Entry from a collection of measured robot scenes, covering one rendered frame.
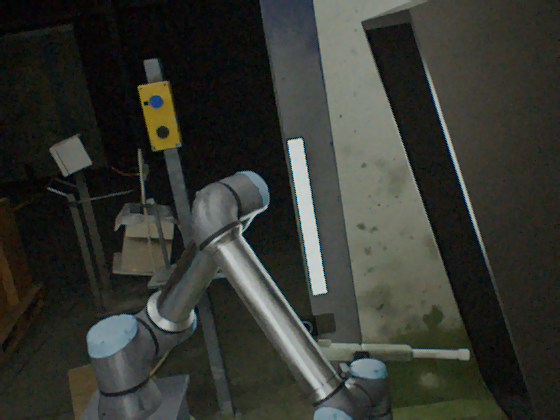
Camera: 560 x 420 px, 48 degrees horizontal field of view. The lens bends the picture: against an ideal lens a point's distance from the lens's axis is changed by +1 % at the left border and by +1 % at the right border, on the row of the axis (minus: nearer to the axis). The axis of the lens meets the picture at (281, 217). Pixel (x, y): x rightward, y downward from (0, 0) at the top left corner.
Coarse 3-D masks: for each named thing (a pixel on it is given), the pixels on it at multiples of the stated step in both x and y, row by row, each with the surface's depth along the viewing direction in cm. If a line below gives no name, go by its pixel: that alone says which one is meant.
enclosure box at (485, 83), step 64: (448, 0) 113; (512, 0) 113; (384, 64) 174; (448, 64) 116; (512, 64) 116; (448, 128) 119; (512, 128) 119; (448, 192) 184; (512, 192) 123; (448, 256) 190; (512, 256) 126; (512, 320) 130; (512, 384) 195
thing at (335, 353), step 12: (324, 348) 181; (336, 348) 182; (348, 348) 182; (360, 348) 183; (372, 348) 183; (384, 348) 184; (396, 348) 185; (408, 348) 185; (336, 360) 182; (348, 360) 183; (384, 360) 184; (396, 360) 184; (408, 360) 184
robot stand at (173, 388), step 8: (176, 376) 201; (184, 376) 201; (160, 384) 199; (168, 384) 198; (176, 384) 197; (184, 384) 196; (96, 392) 201; (168, 392) 193; (176, 392) 192; (184, 392) 193; (96, 400) 196; (168, 400) 188; (176, 400) 187; (184, 400) 197; (88, 408) 192; (96, 408) 191; (160, 408) 185; (168, 408) 184; (176, 408) 183; (184, 408) 195; (88, 416) 187; (96, 416) 187; (152, 416) 181; (160, 416) 180; (168, 416) 180; (176, 416) 180; (184, 416) 194
